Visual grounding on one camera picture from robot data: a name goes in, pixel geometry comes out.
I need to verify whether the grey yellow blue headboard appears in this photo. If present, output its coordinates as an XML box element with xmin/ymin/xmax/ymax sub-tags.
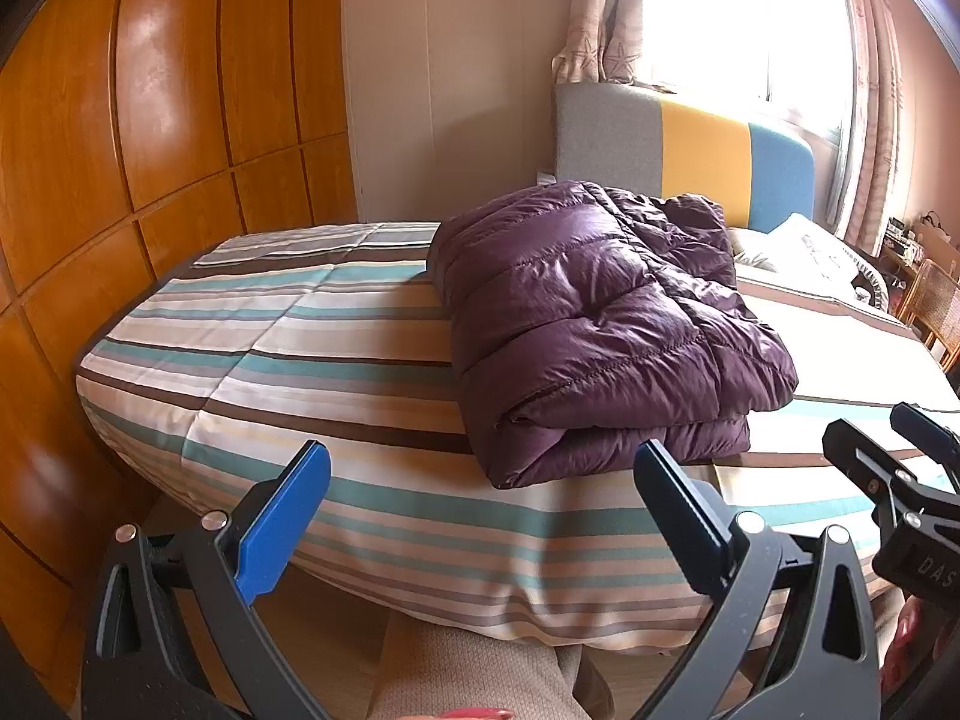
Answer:
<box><xmin>555</xmin><ymin>83</ymin><xmax>815</xmax><ymax>232</ymax></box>

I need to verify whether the purple down jacket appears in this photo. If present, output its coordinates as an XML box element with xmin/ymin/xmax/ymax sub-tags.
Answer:
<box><xmin>427</xmin><ymin>181</ymin><xmax>799</xmax><ymax>489</ymax></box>

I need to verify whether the wooden wardrobe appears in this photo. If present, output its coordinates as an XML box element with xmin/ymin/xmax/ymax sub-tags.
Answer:
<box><xmin>2</xmin><ymin>0</ymin><xmax>356</xmax><ymax>707</ymax></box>

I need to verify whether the grey trouser leg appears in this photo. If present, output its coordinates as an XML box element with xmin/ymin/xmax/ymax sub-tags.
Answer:
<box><xmin>366</xmin><ymin>613</ymin><xmax>587</xmax><ymax>718</ymax></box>

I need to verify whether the patterned pink curtain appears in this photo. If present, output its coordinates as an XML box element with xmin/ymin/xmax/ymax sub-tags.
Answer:
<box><xmin>551</xmin><ymin>0</ymin><xmax>644</xmax><ymax>85</ymax></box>

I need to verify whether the striped bed sheet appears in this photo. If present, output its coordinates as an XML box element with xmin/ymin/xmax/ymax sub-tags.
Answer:
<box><xmin>76</xmin><ymin>223</ymin><xmax>958</xmax><ymax>652</ymax></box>

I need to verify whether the white printed pillow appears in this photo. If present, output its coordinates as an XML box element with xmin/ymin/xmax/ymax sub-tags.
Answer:
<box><xmin>727</xmin><ymin>213</ymin><xmax>859</xmax><ymax>302</ymax></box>

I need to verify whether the grey round baby nest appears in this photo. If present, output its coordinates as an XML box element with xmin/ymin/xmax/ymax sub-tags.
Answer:
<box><xmin>844</xmin><ymin>245</ymin><xmax>890</xmax><ymax>312</ymax></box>

